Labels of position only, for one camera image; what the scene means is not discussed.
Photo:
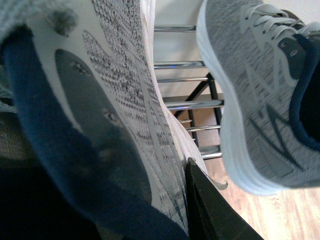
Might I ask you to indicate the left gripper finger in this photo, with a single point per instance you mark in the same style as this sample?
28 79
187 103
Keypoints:
210 217

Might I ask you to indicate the grey sneaker navy collar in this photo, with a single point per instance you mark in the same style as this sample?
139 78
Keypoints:
88 149

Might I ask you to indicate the grey sneaker with laces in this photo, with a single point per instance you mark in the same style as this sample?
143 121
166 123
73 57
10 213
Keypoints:
267 63

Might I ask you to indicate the black metal shoe rack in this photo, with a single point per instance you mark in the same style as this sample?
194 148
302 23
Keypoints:
191 103

